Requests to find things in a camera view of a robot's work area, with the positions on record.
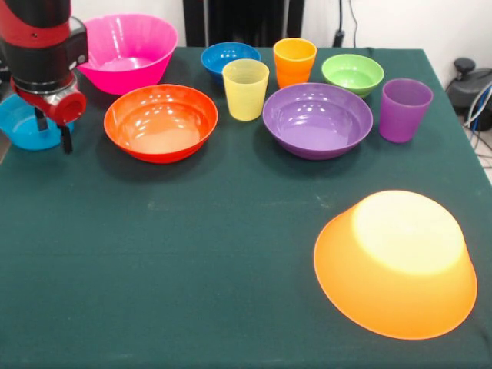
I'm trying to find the orange cup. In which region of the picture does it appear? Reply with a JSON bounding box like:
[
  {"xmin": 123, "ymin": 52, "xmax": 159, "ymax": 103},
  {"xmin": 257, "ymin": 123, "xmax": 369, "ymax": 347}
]
[{"xmin": 272, "ymin": 37, "xmax": 317, "ymax": 89}]

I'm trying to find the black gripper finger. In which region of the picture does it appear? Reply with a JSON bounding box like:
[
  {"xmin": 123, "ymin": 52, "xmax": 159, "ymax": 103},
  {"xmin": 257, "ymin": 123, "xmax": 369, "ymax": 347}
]
[
  {"xmin": 34, "ymin": 106, "xmax": 49, "ymax": 135},
  {"xmin": 59, "ymin": 122, "xmax": 75, "ymax": 155}
]

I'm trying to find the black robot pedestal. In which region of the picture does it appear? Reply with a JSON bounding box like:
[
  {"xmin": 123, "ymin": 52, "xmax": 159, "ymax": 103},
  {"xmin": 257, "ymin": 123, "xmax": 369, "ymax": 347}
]
[{"xmin": 183, "ymin": 0, "xmax": 305, "ymax": 48}]

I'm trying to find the pink bowl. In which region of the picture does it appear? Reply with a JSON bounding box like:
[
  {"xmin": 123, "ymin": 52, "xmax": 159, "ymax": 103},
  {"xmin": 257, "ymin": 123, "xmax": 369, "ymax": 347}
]
[{"xmin": 76, "ymin": 13, "xmax": 180, "ymax": 96}]

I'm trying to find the large yellow-orange bowl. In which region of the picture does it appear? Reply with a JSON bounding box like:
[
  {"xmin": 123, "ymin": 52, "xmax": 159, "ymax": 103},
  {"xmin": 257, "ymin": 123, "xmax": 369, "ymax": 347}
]
[{"xmin": 313, "ymin": 189, "xmax": 479, "ymax": 341}]

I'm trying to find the purple bowl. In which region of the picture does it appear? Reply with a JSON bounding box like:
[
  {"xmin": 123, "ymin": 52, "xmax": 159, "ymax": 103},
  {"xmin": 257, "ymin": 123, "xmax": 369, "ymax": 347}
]
[{"xmin": 262, "ymin": 82, "xmax": 374, "ymax": 161}]

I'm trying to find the bundle of floor cables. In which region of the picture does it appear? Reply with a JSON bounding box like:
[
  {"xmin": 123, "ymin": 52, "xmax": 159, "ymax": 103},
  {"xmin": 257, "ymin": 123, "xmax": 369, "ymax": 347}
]
[{"xmin": 463, "ymin": 84, "xmax": 492, "ymax": 170}]

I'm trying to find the purple cup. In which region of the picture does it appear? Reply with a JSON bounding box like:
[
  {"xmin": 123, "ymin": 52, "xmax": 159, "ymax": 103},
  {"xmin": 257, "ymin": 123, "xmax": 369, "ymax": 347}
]
[{"xmin": 378, "ymin": 78, "xmax": 434, "ymax": 145}]

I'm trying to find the black hanging power cable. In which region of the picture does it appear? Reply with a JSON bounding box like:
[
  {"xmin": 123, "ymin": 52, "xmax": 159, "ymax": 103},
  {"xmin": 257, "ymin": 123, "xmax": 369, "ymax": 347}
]
[{"xmin": 332, "ymin": 0, "xmax": 361, "ymax": 49}]

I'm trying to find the green bowl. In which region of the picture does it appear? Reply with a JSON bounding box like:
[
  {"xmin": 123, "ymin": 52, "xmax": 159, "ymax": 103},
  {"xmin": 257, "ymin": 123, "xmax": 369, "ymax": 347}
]
[{"xmin": 321, "ymin": 53, "xmax": 385, "ymax": 99}]

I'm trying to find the yellow cup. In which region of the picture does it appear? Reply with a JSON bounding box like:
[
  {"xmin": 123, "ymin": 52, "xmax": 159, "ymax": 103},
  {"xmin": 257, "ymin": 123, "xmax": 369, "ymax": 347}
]
[{"xmin": 222, "ymin": 58, "xmax": 271, "ymax": 122}]

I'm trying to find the red bowl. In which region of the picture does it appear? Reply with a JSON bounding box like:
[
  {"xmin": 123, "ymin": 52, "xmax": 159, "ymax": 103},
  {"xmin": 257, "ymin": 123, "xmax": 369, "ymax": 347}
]
[{"xmin": 103, "ymin": 83, "xmax": 219, "ymax": 165}]

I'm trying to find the dark green tablecloth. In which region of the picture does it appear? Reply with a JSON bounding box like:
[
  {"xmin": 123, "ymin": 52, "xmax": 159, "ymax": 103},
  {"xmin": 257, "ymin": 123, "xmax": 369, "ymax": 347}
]
[{"xmin": 0, "ymin": 46, "xmax": 492, "ymax": 369}]

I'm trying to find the dark blue bowl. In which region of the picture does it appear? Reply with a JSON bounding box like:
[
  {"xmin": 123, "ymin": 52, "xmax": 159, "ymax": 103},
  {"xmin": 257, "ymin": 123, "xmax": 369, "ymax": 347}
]
[{"xmin": 200, "ymin": 42, "xmax": 262, "ymax": 88}]

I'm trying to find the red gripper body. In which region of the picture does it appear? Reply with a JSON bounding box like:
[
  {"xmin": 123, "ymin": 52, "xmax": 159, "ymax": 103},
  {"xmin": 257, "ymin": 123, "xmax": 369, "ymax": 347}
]
[{"xmin": 10, "ymin": 78, "xmax": 88, "ymax": 127}]

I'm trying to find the light blue bowl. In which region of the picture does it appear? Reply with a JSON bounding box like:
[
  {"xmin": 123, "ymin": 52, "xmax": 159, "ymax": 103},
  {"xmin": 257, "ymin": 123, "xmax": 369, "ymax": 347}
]
[{"xmin": 0, "ymin": 93, "xmax": 76, "ymax": 151}]

